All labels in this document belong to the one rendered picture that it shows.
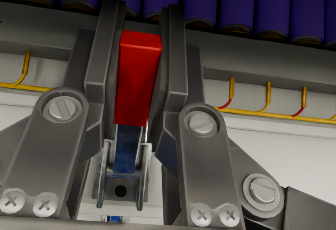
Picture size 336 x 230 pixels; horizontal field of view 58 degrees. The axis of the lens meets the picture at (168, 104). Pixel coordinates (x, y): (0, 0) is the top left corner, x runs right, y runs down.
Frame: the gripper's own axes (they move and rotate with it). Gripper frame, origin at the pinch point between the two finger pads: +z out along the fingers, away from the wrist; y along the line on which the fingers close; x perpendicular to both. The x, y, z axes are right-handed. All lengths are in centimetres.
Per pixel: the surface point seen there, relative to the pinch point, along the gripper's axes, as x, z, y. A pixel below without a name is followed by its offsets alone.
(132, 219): -26.3, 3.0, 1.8
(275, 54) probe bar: -2.0, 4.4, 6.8
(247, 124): -5.2, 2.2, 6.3
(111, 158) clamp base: -6.8, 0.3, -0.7
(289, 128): -5.2, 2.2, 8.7
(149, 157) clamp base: -6.7, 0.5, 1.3
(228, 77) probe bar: -3.8, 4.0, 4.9
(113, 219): -23.3, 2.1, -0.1
